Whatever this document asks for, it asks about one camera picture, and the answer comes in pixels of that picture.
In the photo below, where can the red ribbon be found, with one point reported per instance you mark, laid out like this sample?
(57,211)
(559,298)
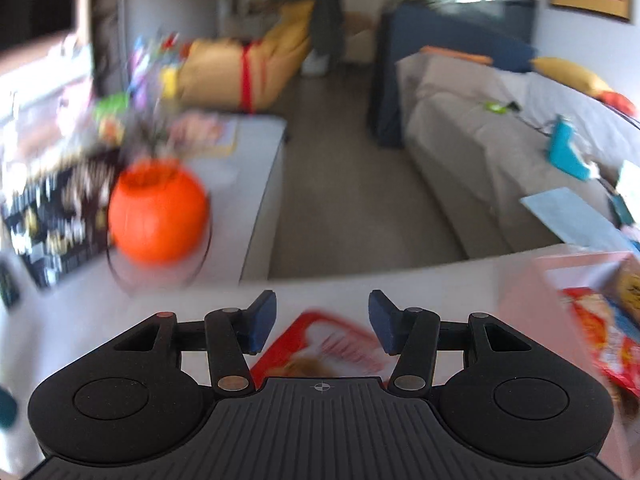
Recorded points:
(246,80)

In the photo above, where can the teal object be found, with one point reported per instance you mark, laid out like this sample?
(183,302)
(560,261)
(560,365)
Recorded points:
(7,410)

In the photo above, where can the dark blue cabinet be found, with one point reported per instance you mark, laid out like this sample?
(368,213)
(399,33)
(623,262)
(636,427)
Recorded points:
(390,85)

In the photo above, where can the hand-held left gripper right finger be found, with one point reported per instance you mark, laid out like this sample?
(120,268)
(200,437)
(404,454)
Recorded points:
(382,322)

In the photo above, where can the yellow plush sofa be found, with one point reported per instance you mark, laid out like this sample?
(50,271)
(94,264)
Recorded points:
(215,70)

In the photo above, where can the yellow snack packet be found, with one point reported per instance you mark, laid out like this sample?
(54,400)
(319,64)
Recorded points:
(627,285)

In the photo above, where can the colourful cartoon box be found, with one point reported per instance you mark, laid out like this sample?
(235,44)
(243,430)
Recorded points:
(629,190)

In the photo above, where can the green toy car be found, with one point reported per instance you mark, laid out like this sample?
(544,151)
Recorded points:
(495,107)

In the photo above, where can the orange pillow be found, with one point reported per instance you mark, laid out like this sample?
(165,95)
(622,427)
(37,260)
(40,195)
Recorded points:
(620,102)

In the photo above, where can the yellow pillow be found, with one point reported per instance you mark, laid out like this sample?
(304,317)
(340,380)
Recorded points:
(570,75)

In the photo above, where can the long orange cushion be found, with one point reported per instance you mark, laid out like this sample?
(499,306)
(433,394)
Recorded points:
(455,55)

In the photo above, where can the white coffee table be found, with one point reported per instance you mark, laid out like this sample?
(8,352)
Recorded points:
(250,175)

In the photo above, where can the grey sofa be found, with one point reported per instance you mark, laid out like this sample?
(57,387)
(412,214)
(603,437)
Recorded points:
(460,150)

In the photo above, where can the dark coat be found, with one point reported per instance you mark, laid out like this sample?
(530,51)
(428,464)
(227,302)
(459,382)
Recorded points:
(327,15)

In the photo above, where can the black television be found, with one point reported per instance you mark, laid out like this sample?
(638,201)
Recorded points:
(35,0)

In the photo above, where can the pale blue sheet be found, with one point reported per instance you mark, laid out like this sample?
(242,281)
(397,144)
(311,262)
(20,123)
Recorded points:
(570,215)

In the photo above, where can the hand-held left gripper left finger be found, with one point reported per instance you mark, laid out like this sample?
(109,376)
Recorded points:
(261,322)

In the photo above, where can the blue toy machine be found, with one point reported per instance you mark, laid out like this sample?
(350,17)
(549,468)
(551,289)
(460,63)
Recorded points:
(565,152)

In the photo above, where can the pink cardboard box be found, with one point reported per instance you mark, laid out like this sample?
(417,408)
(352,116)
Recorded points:
(530,300)

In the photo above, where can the black printed snack bag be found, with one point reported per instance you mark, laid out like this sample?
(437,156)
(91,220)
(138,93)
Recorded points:
(55,225)

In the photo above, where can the orange pumpkin bucket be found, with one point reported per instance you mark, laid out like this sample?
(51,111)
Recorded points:
(157,215)

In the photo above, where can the white woven table cloth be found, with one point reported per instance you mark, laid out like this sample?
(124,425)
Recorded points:
(150,300)

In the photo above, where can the red and blue snack packet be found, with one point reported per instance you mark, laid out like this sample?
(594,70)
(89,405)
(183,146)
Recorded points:
(605,335)

